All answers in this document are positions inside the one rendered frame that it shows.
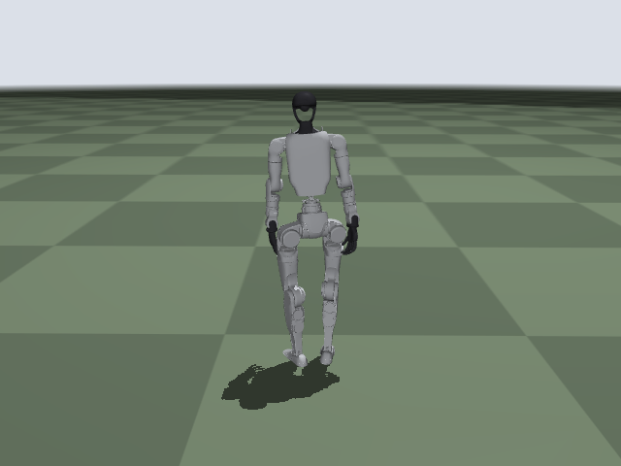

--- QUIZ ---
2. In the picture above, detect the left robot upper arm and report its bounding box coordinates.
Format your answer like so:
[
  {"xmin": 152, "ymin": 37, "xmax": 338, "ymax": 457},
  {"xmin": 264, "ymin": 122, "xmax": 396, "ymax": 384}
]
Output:
[{"xmin": 268, "ymin": 137, "xmax": 286, "ymax": 192}]

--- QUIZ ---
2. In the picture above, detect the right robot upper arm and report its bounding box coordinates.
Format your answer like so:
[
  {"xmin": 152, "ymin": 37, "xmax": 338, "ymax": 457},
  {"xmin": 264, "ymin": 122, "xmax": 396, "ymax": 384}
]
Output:
[{"xmin": 328, "ymin": 134, "xmax": 351, "ymax": 189}]

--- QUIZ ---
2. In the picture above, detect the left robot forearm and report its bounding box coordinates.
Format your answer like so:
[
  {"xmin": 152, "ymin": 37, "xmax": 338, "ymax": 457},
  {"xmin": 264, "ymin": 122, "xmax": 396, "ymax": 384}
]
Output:
[{"xmin": 265, "ymin": 179, "xmax": 279, "ymax": 229}]

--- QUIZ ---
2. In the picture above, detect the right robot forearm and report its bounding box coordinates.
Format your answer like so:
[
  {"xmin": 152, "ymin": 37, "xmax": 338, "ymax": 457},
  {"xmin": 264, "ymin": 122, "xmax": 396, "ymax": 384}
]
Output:
[{"xmin": 341, "ymin": 174, "xmax": 360, "ymax": 224}]

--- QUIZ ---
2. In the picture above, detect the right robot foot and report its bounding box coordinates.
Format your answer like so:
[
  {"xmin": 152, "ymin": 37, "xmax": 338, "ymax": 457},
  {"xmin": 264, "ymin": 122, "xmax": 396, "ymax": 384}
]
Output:
[{"xmin": 320, "ymin": 345, "xmax": 335, "ymax": 365}]

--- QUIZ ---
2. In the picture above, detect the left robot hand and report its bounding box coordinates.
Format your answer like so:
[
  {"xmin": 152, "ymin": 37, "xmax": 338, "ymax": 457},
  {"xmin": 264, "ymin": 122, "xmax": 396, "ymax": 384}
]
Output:
[{"xmin": 266, "ymin": 220, "xmax": 278, "ymax": 254}]

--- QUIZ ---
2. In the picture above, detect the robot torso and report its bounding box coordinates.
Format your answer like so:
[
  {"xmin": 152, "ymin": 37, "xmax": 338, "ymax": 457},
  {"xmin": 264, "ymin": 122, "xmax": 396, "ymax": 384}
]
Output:
[{"xmin": 285, "ymin": 127, "xmax": 331, "ymax": 239}]

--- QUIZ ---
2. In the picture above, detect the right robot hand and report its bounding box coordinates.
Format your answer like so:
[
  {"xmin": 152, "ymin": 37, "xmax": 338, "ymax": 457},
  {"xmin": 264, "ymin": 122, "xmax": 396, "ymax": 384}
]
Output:
[{"xmin": 341, "ymin": 216, "xmax": 359, "ymax": 255}]

